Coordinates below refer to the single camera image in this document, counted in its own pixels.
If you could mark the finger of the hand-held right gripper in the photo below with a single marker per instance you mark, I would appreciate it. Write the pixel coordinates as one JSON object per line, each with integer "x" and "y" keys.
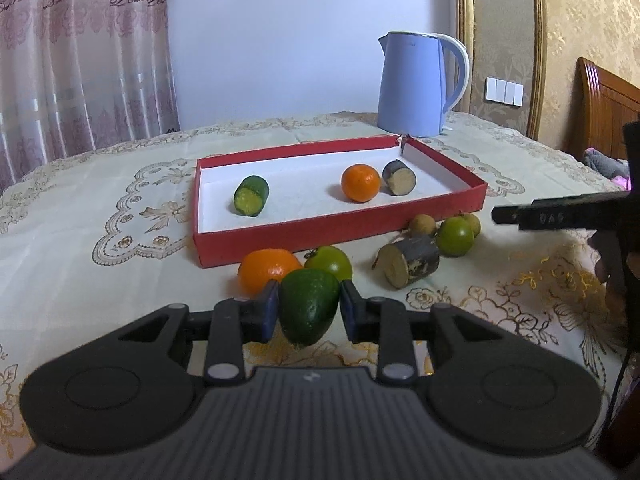
{"x": 550, "y": 215}

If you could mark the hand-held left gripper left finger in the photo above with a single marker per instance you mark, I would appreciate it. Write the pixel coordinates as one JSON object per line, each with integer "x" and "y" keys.
{"x": 270, "y": 307}

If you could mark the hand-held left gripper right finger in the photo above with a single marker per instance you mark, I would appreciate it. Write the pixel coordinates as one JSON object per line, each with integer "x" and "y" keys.
{"x": 350, "y": 310}

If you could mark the dark green avocado-like fruit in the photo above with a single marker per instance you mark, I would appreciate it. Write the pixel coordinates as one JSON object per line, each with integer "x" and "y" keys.
{"x": 307, "y": 307}

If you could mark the orange tangerine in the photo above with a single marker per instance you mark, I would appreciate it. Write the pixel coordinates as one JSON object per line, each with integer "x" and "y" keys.
{"x": 360, "y": 182}
{"x": 265, "y": 267}

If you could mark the green round citrus fruit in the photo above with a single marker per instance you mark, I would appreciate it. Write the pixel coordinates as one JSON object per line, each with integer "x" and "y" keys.
{"x": 332, "y": 262}
{"x": 455, "y": 236}

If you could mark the red cardboard tray box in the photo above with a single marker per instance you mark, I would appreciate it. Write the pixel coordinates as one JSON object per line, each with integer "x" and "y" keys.
{"x": 300, "y": 240}

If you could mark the dark sugarcane piece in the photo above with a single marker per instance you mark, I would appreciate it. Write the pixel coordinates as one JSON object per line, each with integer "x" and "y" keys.
{"x": 412, "y": 260}
{"x": 399, "y": 177}

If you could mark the longan with stem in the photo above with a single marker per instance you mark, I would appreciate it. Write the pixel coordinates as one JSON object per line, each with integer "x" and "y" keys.
{"x": 422, "y": 225}

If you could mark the cucumber piece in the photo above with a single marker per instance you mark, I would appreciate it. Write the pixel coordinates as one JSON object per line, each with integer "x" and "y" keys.
{"x": 252, "y": 192}

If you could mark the person's right hand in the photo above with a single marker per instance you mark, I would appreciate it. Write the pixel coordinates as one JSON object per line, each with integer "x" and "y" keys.
{"x": 599, "y": 260}

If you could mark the pink cloth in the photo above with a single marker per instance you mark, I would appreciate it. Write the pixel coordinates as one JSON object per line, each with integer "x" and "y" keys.
{"x": 621, "y": 182}

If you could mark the grey cloth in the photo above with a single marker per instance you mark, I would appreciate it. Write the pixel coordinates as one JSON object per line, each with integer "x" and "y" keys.
{"x": 602, "y": 162}

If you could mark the wooden bed headboard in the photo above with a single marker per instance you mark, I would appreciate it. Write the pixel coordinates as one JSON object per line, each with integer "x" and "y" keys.
{"x": 605, "y": 110}

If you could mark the blue electric kettle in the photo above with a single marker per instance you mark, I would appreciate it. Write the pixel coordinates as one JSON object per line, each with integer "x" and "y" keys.
{"x": 410, "y": 85}

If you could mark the pink patterned curtain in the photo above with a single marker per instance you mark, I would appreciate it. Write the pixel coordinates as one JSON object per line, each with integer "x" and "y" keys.
{"x": 75, "y": 60}

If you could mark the white wall light switch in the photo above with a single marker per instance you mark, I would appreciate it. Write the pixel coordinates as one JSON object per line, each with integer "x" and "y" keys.
{"x": 504, "y": 91}

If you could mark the gold wall moulding strip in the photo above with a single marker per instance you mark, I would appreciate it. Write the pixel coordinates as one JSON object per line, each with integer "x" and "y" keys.
{"x": 465, "y": 20}
{"x": 537, "y": 60}

